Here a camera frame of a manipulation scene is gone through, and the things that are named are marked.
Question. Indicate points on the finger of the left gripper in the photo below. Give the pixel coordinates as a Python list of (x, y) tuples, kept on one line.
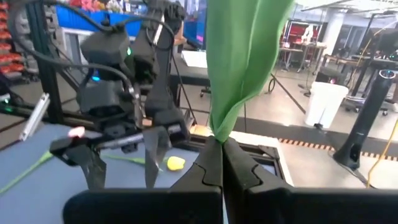
[(87, 161), (155, 149)]

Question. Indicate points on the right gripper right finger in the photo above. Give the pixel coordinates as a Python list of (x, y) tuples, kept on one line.
[(264, 202)]

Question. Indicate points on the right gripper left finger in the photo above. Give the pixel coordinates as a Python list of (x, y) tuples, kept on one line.
[(186, 202)]

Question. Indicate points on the yellow artificial tulip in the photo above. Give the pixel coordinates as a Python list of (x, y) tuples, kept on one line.
[(175, 163)]

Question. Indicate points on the pink artificial tulip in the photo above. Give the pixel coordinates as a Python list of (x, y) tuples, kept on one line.
[(76, 132)]

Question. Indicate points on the dark red artificial tulip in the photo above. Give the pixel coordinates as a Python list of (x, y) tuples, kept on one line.
[(239, 62)]

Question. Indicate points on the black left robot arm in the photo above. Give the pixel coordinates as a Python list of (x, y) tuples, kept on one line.
[(160, 62)]

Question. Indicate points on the black desk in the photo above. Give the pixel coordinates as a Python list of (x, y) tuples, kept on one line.
[(189, 74)]

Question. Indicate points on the white paper sheet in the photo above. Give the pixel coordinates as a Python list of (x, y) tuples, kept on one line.
[(194, 59)]

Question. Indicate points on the white bin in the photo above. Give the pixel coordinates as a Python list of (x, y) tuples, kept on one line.
[(326, 102)]

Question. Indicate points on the black cylindrical tower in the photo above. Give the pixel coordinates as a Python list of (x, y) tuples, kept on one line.
[(363, 124)]

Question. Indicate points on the red stacked crates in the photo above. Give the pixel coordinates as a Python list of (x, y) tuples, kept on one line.
[(11, 59)]

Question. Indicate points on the blue board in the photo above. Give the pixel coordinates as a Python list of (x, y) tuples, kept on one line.
[(77, 18)]

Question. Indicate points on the red cabinet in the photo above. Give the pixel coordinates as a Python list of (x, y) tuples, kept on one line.
[(295, 31)]

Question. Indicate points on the white pillar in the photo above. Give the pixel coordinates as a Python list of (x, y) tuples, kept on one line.
[(334, 31)]

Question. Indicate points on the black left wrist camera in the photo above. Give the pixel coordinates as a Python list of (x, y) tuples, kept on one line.
[(102, 99)]

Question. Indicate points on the silver metal bracket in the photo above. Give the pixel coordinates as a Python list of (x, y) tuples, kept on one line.
[(34, 118)]

